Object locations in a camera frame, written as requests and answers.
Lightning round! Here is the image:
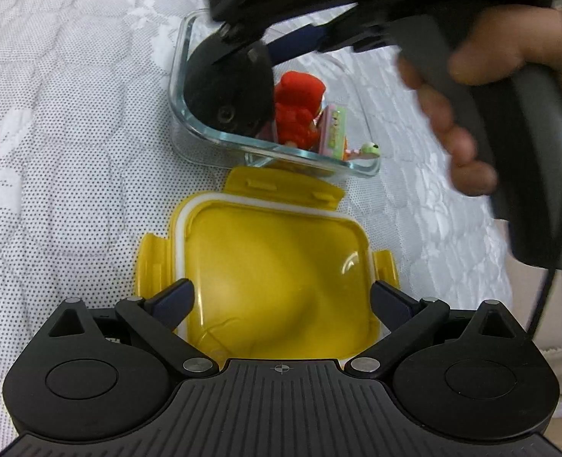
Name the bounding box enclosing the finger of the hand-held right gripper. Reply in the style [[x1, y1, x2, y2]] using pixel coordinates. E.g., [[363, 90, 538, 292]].
[[264, 7, 393, 62]]

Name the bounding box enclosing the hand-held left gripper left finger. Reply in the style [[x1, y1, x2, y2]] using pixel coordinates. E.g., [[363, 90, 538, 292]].
[[48, 278, 220, 378]]

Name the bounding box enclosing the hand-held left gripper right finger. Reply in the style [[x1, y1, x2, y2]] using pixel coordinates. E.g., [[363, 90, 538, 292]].
[[344, 280, 517, 377]]

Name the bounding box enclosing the clear glass container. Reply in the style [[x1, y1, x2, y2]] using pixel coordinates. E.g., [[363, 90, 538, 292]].
[[169, 10, 382, 180]]

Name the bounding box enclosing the yellow container lid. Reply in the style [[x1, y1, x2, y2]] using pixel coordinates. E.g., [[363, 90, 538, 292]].
[[135, 166, 398, 360]]

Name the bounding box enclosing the person's right hand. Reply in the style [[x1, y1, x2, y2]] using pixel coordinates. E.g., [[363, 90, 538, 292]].
[[397, 5, 562, 197]]

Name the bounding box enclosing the red toy figure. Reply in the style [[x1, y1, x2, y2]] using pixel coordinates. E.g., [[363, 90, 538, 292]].
[[274, 71, 330, 151]]

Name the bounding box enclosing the pink toy block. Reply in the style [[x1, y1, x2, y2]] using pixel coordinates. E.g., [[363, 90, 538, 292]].
[[315, 102, 351, 161]]

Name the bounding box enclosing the green frog toy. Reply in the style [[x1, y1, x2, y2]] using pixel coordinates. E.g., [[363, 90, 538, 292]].
[[351, 140, 383, 159]]

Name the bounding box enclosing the black cable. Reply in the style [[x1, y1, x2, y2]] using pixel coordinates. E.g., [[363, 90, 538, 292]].
[[528, 0, 562, 341]]

